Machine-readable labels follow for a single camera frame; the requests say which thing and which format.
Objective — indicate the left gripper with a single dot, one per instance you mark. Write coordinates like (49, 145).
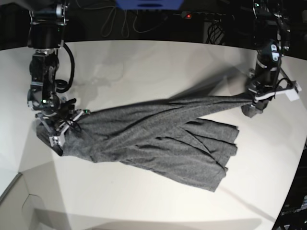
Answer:
(261, 94)

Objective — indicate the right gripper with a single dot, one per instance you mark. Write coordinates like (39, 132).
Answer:
(54, 126)

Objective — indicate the grey t-shirt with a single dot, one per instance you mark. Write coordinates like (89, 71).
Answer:
(168, 137)

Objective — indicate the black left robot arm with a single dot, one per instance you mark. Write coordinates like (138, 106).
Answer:
(268, 79)

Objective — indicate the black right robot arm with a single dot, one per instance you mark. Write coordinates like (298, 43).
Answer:
(46, 94)

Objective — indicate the white power strip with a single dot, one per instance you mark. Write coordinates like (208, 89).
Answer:
(209, 16)

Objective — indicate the blue box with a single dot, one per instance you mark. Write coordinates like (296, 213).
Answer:
(149, 4)

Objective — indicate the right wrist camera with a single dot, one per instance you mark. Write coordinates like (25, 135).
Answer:
(57, 140)

